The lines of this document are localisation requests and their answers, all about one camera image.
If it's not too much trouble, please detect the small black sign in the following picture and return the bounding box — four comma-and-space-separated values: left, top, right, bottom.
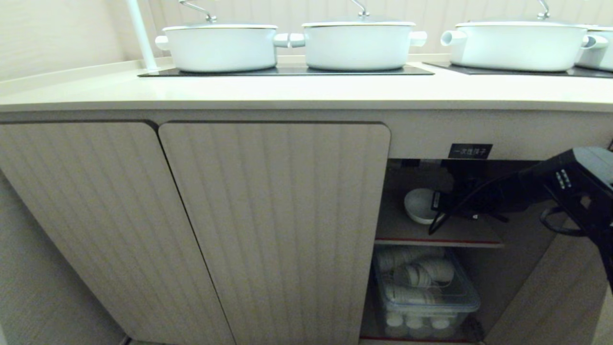
448, 143, 494, 160

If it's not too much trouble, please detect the white bowl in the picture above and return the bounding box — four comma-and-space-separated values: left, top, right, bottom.
404, 188, 447, 225

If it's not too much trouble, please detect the beige kitchen cabinet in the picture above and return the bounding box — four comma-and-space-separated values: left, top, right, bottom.
0, 108, 613, 345

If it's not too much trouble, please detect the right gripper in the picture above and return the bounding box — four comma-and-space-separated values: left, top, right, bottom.
427, 187, 484, 236

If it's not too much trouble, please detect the black cable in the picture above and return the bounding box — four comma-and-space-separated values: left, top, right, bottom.
540, 205, 587, 237

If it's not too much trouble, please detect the stack of white paper cups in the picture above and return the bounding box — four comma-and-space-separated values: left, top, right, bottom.
377, 246, 447, 274

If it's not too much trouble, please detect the white pot with side handles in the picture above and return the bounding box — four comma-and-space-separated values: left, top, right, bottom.
155, 24, 291, 73
575, 25, 613, 73
289, 21, 428, 71

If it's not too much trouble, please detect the clear plastic storage bin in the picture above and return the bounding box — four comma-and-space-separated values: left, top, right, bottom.
372, 248, 481, 340

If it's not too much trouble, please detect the cabinet shelf board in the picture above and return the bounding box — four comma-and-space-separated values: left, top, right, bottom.
375, 211, 505, 249

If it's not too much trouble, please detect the glass lid with metal handle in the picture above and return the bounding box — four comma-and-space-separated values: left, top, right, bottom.
162, 0, 278, 32
455, 0, 588, 28
301, 0, 416, 28

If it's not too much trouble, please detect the wide white pot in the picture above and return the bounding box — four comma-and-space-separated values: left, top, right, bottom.
440, 21, 609, 72

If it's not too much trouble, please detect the black glass induction cooktop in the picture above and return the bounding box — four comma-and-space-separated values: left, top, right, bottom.
137, 64, 435, 78
423, 61, 613, 79

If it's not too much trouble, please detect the white pole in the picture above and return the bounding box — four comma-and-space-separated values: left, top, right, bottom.
125, 0, 159, 72

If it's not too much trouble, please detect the beige ribbed cabinet door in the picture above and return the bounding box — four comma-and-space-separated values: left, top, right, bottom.
158, 122, 391, 345
0, 121, 236, 345
483, 223, 610, 345

